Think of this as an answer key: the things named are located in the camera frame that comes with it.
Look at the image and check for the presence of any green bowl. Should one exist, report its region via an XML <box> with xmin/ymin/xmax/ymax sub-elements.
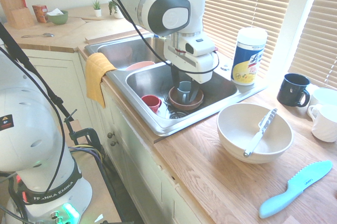
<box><xmin>46</xmin><ymin>10</ymin><xmax>69</xmax><ymax>26</ymax></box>

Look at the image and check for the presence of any orange box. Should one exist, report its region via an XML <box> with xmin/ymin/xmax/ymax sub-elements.
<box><xmin>32</xmin><ymin>4</ymin><xmax>49</xmax><ymax>23</ymax></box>

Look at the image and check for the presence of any cream kitchen cabinet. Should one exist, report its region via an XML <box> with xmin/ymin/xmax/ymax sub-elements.
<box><xmin>19</xmin><ymin>48</ymin><xmax>211</xmax><ymax>224</ymax></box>

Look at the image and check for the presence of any wide wooden window blind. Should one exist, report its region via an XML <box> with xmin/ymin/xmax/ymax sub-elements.
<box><xmin>140</xmin><ymin>0</ymin><xmax>300</xmax><ymax>79</ymax></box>

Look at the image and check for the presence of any metal spoon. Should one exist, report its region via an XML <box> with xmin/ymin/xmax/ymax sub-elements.
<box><xmin>21</xmin><ymin>32</ymin><xmax>55</xmax><ymax>39</ymax></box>

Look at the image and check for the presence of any black clamp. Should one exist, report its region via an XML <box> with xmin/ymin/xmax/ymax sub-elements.
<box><xmin>64</xmin><ymin>108</ymin><xmax>102</xmax><ymax>158</ymax></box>

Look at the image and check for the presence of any white handled serrated knife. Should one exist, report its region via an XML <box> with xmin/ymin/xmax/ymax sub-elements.
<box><xmin>243</xmin><ymin>108</ymin><xmax>278</xmax><ymax>158</ymax></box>

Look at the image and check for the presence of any stainless steel double sink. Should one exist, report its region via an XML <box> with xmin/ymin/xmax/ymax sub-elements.
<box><xmin>84</xmin><ymin>33</ymin><xmax>267</xmax><ymax>137</ymax></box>

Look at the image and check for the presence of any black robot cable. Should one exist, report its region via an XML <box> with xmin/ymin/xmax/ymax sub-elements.
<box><xmin>96</xmin><ymin>0</ymin><xmax>220</xmax><ymax>74</ymax></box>

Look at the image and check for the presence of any black mug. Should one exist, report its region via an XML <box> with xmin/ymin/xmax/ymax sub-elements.
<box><xmin>276</xmin><ymin>73</ymin><xmax>312</xmax><ymax>108</ymax></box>

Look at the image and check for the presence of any yellow cloth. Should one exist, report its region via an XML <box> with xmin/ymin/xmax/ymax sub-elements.
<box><xmin>85</xmin><ymin>52</ymin><xmax>118</xmax><ymax>109</ymax></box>

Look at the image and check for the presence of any narrow wooden window blind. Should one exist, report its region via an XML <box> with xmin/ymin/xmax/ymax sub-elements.
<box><xmin>288</xmin><ymin>0</ymin><xmax>337</xmax><ymax>91</ymax></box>

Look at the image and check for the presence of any teal plastic knife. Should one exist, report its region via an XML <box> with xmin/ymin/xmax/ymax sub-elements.
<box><xmin>259</xmin><ymin>160</ymin><xmax>333</xmax><ymax>219</ymax></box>

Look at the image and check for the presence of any white smooth mug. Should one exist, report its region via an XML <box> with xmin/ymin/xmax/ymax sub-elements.
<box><xmin>308</xmin><ymin>87</ymin><xmax>337</xmax><ymax>109</ymax></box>

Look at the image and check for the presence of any large cream bowl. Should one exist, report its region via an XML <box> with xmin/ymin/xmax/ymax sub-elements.
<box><xmin>216</xmin><ymin>103</ymin><xmax>294</xmax><ymax>165</ymax></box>

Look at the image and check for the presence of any brown bowl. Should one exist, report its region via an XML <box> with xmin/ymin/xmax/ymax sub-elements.
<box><xmin>168</xmin><ymin>85</ymin><xmax>205</xmax><ymax>112</ymax></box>

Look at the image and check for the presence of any black stand pole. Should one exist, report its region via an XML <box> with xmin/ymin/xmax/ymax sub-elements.
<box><xmin>0</xmin><ymin>21</ymin><xmax>78</xmax><ymax>130</ymax></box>

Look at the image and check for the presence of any trailing plant white pot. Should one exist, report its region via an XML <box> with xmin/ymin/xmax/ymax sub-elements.
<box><xmin>108</xmin><ymin>0</ymin><xmax>125</xmax><ymax>19</ymax></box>

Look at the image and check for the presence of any wooden knife block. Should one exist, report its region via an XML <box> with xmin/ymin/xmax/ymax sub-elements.
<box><xmin>0</xmin><ymin>0</ymin><xmax>35</xmax><ymax>30</ymax></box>

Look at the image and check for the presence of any Lysol wipes canister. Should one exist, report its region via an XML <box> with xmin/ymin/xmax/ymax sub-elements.
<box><xmin>231</xmin><ymin>27</ymin><xmax>269</xmax><ymax>87</ymax></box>

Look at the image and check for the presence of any small plant white pot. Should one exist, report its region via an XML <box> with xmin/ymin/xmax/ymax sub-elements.
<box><xmin>91</xmin><ymin>0</ymin><xmax>103</xmax><ymax>18</ymax></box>

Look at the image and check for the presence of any white paper in bowl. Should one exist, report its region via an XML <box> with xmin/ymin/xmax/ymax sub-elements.
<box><xmin>45</xmin><ymin>8</ymin><xmax>64</xmax><ymax>17</ymax></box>

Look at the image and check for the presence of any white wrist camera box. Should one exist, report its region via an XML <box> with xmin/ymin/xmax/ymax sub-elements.
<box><xmin>183</xmin><ymin>36</ymin><xmax>216</xmax><ymax>58</ymax></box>

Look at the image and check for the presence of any coloured wire bundle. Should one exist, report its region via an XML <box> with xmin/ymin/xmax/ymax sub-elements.
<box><xmin>68</xmin><ymin>143</ymin><xmax>104</xmax><ymax>168</ymax></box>

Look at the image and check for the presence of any red cup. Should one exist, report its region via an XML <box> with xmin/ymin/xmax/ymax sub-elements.
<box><xmin>141</xmin><ymin>94</ymin><xmax>162</xmax><ymax>115</ymax></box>

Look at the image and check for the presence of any grey cup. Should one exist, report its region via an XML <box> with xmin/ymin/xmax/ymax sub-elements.
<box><xmin>176</xmin><ymin>80</ymin><xmax>196</xmax><ymax>104</ymax></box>

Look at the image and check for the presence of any white ribbed mug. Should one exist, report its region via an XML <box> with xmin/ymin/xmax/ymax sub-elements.
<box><xmin>306</xmin><ymin>104</ymin><xmax>337</xmax><ymax>144</ymax></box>

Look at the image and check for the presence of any pink bowl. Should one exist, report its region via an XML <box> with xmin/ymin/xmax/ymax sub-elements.
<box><xmin>125</xmin><ymin>60</ymin><xmax>156</xmax><ymax>72</ymax></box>

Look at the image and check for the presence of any metal sink drain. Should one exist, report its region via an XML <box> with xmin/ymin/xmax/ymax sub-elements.
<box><xmin>169</xmin><ymin>110</ymin><xmax>189</xmax><ymax>120</ymax></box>

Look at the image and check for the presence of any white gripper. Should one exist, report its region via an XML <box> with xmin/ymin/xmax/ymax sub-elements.
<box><xmin>164</xmin><ymin>45</ymin><xmax>215</xmax><ymax>103</ymax></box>

